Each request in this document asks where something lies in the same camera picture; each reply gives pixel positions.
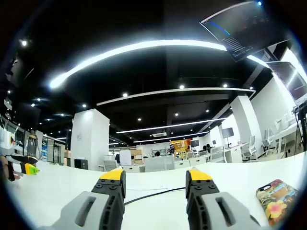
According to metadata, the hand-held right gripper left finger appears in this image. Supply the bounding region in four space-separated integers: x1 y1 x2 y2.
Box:
51 167 127 230

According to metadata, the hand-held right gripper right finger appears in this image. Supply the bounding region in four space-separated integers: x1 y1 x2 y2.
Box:
185 167 262 230

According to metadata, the black USB data cable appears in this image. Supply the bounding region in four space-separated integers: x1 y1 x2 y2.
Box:
124 187 187 205

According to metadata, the white desk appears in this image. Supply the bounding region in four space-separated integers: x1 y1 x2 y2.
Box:
4 150 307 230

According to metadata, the white mesh office chair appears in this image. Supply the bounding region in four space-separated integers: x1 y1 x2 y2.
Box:
240 135 258 161
260 128 277 154
103 160 119 172

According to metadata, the black cabinet box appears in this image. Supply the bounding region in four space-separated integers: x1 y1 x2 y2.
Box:
74 158 89 170

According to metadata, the white board panel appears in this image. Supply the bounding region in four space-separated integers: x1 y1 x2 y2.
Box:
118 149 132 166

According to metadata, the floral case phone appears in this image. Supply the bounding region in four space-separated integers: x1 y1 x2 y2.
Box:
255 179 299 227

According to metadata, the wooden cabinet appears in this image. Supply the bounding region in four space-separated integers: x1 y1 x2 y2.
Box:
130 149 143 165

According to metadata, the white square pillar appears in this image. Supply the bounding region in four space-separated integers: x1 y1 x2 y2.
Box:
70 108 110 172

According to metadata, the grey office chair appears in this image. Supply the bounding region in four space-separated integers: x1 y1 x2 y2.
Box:
144 156 176 173

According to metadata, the black screen on stand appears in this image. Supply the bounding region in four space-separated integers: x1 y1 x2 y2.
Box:
221 127 234 147

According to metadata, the black tripod stand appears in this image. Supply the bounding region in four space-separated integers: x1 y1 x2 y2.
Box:
293 100 307 152

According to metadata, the small tilted screen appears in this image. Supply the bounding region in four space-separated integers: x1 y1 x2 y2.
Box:
265 60 307 102

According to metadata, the curved ceiling light strip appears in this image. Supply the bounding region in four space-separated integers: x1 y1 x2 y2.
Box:
48 39 273 90

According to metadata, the large dark computer monitor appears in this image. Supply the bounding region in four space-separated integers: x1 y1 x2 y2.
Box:
199 0 292 63

